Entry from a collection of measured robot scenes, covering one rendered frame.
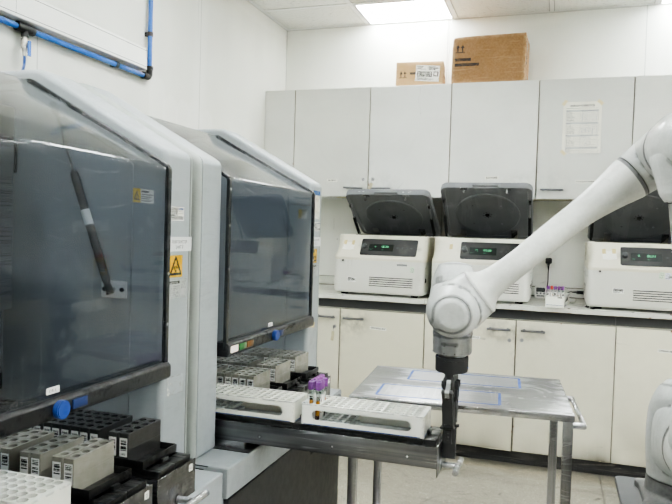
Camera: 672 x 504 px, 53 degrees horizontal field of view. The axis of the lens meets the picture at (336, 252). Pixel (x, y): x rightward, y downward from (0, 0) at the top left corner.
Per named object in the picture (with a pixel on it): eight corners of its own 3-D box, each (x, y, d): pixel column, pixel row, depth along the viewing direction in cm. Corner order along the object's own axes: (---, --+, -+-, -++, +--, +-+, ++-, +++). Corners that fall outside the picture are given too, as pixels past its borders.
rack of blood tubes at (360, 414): (300, 428, 160) (300, 403, 160) (314, 418, 169) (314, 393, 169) (423, 444, 151) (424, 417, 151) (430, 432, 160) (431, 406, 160)
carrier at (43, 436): (46, 460, 129) (46, 429, 128) (55, 462, 128) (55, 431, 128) (-2, 481, 117) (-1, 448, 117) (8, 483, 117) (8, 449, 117)
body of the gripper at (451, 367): (438, 350, 159) (437, 389, 159) (432, 356, 150) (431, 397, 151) (470, 352, 156) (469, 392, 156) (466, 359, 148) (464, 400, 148)
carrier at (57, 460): (95, 468, 125) (95, 437, 125) (104, 470, 124) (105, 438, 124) (50, 491, 114) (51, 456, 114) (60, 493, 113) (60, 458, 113)
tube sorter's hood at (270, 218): (55, 340, 179) (59, 102, 177) (177, 315, 237) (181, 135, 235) (228, 357, 163) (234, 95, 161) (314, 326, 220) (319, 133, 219)
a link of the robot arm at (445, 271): (430, 325, 159) (427, 333, 146) (432, 259, 159) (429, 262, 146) (476, 327, 157) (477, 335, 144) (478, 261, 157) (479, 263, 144)
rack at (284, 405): (184, 413, 170) (185, 389, 170) (204, 404, 179) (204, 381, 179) (293, 427, 161) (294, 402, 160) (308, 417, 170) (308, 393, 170)
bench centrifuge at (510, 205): (429, 299, 385) (433, 179, 383) (445, 291, 445) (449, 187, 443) (529, 305, 369) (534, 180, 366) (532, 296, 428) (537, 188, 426)
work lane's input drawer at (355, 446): (167, 440, 169) (168, 405, 169) (195, 426, 183) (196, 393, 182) (456, 482, 147) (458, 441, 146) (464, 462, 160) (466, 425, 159)
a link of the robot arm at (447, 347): (429, 331, 150) (428, 357, 150) (470, 334, 147) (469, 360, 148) (436, 325, 159) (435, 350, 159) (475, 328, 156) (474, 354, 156)
